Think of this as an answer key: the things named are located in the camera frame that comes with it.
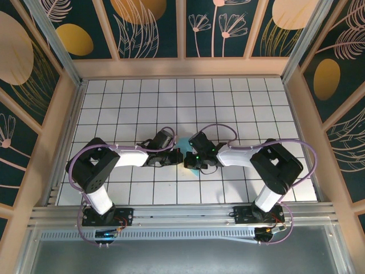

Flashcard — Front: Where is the light blue cloth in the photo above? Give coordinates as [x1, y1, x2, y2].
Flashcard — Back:
[176, 137, 201, 178]

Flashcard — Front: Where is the grey metal sheet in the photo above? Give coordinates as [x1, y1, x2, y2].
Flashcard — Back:
[17, 225, 353, 274]

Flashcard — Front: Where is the aluminium mounting rail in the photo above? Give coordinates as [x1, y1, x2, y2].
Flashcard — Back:
[28, 202, 339, 228]

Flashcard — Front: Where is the grey slotted cable duct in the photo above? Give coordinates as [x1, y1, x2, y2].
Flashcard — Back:
[39, 227, 286, 245]

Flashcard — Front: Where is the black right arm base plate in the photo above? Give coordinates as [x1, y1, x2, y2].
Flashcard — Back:
[233, 205, 285, 225]

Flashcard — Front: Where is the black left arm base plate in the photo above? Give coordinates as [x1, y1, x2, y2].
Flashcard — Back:
[82, 207, 134, 227]

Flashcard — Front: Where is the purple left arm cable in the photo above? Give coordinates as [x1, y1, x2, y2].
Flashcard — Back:
[66, 127, 177, 247]

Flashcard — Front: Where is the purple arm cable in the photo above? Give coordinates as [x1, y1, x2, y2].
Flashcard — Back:
[198, 123, 318, 246]
[66, 127, 177, 247]

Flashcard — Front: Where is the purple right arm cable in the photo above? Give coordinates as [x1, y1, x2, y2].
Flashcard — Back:
[198, 123, 318, 246]

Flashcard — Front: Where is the aluminium frame post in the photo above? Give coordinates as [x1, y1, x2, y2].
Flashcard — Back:
[24, 0, 83, 86]
[281, 0, 334, 83]

